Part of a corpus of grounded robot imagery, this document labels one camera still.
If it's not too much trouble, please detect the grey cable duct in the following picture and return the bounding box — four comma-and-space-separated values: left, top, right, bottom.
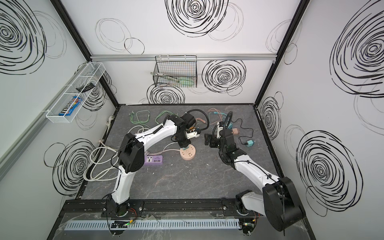
64, 219, 240, 231

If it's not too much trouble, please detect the pink charger plug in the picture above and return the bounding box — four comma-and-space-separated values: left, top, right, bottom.
232, 128, 239, 135

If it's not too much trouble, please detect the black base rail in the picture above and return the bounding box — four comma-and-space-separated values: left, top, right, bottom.
61, 198, 262, 218

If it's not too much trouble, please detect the black wire basket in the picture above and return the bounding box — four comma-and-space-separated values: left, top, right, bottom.
151, 55, 198, 88

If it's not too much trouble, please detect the black cable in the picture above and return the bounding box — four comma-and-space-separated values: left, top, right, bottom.
230, 117, 254, 145

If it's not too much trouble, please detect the white power cable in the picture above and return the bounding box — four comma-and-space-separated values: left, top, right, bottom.
83, 125, 181, 182

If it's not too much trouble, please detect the white wire shelf basket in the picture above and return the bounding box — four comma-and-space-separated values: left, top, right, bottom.
46, 62, 106, 124

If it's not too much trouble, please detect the green item in basket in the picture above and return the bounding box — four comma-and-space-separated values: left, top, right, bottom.
178, 77, 196, 87

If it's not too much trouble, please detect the black remote control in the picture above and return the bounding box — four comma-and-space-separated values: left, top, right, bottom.
76, 83, 95, 93

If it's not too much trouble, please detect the purple power strip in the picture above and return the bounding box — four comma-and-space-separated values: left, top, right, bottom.
144, 155, 163, 166

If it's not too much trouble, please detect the pink round power strip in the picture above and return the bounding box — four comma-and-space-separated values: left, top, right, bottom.
180, 144, 197, 161

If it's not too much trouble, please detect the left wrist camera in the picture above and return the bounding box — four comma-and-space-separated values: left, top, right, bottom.
186, 130, 201, 139

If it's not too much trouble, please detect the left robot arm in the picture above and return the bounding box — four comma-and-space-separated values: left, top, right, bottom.
111, 113, 202, 206

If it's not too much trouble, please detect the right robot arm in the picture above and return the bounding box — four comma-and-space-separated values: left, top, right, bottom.
205, 129, 306, 232

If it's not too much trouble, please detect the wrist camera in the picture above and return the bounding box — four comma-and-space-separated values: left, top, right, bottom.
186, 130, 201, 139
216, 121, 225, 139

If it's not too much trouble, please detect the blue candy pack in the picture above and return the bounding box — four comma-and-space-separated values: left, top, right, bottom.
59, 97, 83, 116

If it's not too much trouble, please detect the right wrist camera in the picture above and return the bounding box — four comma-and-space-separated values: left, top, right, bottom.
216, 121, 225, 139

